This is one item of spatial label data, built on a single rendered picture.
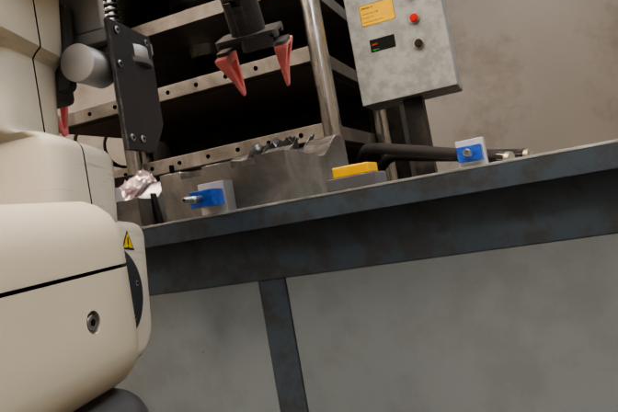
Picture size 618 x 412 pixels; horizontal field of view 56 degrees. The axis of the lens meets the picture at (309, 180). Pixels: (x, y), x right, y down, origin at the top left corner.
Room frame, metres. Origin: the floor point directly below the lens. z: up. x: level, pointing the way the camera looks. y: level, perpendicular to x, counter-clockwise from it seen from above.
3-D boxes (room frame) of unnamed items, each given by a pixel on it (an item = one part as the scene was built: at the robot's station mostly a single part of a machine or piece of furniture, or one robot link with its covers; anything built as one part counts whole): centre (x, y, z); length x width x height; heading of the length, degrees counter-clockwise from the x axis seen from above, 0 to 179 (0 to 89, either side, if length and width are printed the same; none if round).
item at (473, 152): (1.03, -0.29, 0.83); 0.13 x 0.05 x 0.05; 160
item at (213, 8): (2.38, 0.30, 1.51); 1.10 x 0.70 x 0.05; 70
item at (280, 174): (1.29, 0.07, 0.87); 0.50 x 0.26 x 0.14; 160
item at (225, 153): (2.37, 0.30, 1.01); 1.10 x 0.74 x 0.05; 70
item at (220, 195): (0.97, 0.18, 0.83); 0.13 x 0.05 x 0.05; 162
